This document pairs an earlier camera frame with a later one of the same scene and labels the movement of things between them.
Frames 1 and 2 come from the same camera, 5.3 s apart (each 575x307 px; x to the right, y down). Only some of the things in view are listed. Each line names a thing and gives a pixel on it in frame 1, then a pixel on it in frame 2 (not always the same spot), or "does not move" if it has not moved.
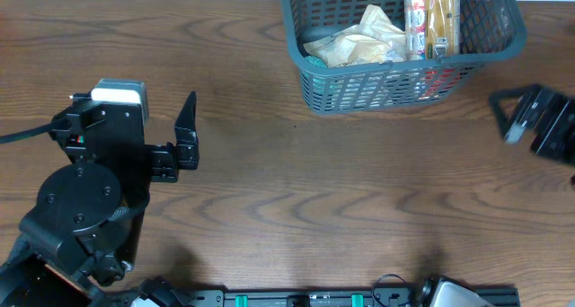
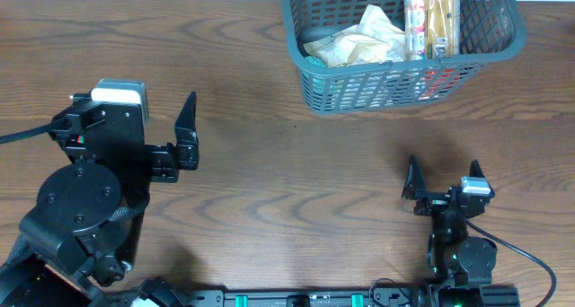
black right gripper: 540,124 -> 443,197
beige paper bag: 349,50 does not move
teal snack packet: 317,61 does not move
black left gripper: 165,162 does not move
